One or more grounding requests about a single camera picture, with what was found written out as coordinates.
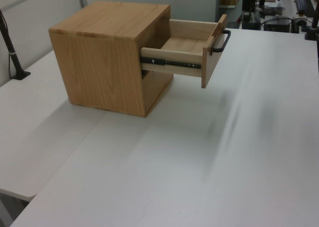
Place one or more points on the dark robot gripper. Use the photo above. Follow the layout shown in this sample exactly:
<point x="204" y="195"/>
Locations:
<point x="249" y="1"/>

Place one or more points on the wooden drawer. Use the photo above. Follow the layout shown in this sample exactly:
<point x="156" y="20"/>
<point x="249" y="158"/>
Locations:
<point x="211" y="65"/>

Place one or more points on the black equipment box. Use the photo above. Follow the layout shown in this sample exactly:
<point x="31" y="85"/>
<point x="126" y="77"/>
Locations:
<point x="277" y="25"/>

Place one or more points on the black keyboard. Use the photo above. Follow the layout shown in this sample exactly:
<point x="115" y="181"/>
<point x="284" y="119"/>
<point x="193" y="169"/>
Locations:
<point x="304" y="5"/>

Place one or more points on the black clamp stand pole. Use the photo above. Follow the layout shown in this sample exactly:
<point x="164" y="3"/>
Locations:
<point x="314" y="18"/>

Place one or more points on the wooden cabinet box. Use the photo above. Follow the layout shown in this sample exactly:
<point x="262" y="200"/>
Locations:
<point x="99" y="62"/>

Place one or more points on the black drawer slide rail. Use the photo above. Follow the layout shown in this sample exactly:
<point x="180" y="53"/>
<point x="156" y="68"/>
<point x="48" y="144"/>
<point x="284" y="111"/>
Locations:
<point x="172" y="63"/>

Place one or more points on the black camera stand pole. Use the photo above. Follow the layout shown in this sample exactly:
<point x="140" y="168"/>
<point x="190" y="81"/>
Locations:
<point x="11" y="54"/>

